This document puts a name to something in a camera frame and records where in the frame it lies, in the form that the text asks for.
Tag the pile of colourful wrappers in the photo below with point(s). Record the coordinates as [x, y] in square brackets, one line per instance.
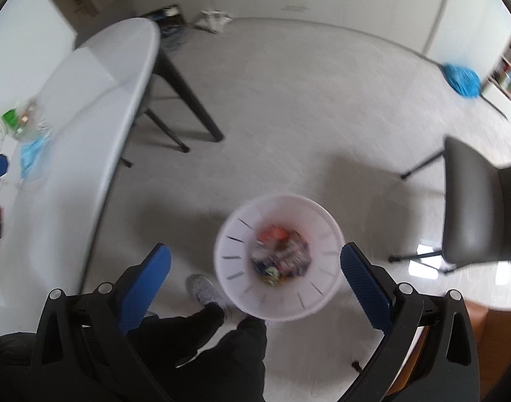
[289, 259]

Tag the blue face mask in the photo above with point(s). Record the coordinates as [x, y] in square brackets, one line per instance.
[33, 155]

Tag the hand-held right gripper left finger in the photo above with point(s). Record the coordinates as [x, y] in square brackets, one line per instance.
[148, 284]

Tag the open box of clutter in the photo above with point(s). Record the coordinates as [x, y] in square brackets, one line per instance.
[165, 19]

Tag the blue plastic bag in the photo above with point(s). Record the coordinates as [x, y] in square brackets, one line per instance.
[463, 80]

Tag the white slotted waste bin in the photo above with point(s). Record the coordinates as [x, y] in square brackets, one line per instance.
[238, 297]

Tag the person's right leg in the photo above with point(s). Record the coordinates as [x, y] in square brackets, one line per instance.
[247, 356]

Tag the person's leg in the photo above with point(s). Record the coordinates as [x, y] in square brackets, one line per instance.
[184, 337]
[247, 356]

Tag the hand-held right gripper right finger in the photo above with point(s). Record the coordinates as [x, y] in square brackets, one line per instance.
[364, 289]

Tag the person's left grey shoe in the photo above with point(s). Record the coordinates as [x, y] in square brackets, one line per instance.
[201, 289]

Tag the person's left leg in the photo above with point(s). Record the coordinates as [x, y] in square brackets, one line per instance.
[184, 337]

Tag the dark grey chair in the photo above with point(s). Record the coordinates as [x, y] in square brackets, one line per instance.
[477, 217]

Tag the white oval table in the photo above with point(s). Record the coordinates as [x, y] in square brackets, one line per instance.
[92, 92]

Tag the small green packet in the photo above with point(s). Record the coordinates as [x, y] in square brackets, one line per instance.
[11, 119]

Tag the clear plastic bottle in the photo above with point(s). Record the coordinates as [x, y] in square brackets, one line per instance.
[31, 127]

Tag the brown seat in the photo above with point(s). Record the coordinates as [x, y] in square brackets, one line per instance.
[494, 335]

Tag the white tote bag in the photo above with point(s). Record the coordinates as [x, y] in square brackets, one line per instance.
[213, 20]

